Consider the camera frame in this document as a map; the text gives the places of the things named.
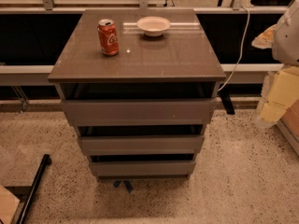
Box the wooden board corner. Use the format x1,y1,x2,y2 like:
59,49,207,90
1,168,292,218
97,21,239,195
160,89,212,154
0,186,20,224

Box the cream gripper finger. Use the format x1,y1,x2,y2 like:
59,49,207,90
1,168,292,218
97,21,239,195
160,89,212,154
251,24,277,49

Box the white bowl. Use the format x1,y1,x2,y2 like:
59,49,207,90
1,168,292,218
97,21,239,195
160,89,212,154
136,16,170,37

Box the blue tape cross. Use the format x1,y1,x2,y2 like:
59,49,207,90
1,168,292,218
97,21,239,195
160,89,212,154
112,179,135,194

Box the black table leg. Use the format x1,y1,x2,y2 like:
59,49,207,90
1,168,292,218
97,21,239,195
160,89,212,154
219,90,235,115

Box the white cable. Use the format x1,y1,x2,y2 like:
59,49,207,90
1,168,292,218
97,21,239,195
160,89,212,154
217,6,251,92

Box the orange soda can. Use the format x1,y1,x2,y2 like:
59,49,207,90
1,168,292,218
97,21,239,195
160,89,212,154
97,19,119,56

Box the cardboard box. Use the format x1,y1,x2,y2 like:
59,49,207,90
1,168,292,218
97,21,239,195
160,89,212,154
258,66,299,157

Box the grey drawer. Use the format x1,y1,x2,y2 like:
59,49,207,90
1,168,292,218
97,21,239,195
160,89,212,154
61,99,216,127
89,161,195,176
78,135,204,156

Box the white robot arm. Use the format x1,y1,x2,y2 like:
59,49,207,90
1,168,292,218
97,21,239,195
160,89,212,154
251,0,299,66

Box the black metal bar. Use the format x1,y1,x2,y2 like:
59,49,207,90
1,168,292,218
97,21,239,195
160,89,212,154
16,154,51,224

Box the grey drawer cabinet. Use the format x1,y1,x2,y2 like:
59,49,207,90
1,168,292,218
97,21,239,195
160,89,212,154
49,9,225,180

